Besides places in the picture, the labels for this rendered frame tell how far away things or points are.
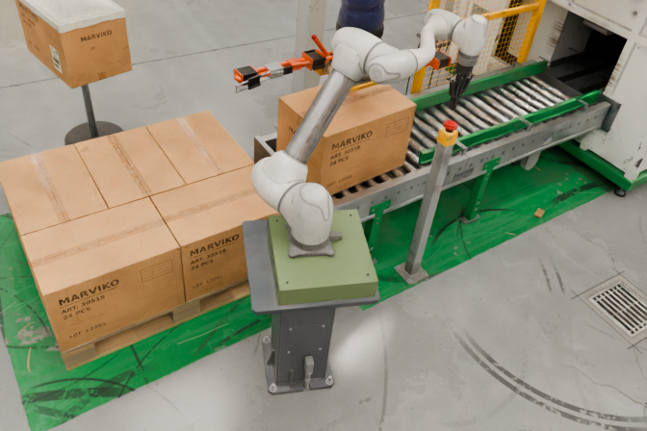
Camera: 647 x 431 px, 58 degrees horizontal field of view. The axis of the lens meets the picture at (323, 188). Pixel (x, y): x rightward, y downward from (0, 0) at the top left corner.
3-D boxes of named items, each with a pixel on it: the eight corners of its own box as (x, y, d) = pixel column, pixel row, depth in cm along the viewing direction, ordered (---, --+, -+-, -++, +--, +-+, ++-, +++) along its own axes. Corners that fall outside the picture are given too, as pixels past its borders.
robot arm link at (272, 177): (271, 215, 225) (235, 184, 235) (295, 216, 239) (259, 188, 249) (378, 36, 209) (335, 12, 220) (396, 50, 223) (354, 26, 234)
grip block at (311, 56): (315, 59, 280) (316, 47, 276) (326, 67, 274) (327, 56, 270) (299, 63, 276) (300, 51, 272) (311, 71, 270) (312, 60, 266)
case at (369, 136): (359, 130, 355) (368, 70, 330) (403, 164, 332) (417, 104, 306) (275, 160, 325) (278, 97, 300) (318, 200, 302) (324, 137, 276)
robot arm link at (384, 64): (422, 53, 213) (394, 38, 220) (391, 64, 202) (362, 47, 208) (412, 85, 221) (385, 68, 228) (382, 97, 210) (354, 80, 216)
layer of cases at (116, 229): (211, 162, 384) (209, 110, 359) (288, 261, 323) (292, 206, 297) (12, 219, 328) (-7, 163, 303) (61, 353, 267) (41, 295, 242)
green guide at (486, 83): (533, 65, 441) (537, 54, 435) (544, 71, 434) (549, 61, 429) (362, 115, 366) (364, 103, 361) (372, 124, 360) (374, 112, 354)
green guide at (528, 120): (592, 99, 408) (597, 88, 402) (605, 107, 402) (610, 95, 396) (417, 163, 333) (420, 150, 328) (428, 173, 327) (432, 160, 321)
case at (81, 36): (27, 50, 380) (12, -12, 354) (87, 35, 403) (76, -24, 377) (71, 89, 349) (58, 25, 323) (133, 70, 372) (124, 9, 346)
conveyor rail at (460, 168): (594, 124, 412) (605, 100, 400) (600, 127, 409) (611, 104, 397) (318, 232, 305) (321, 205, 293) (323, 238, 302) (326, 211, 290)
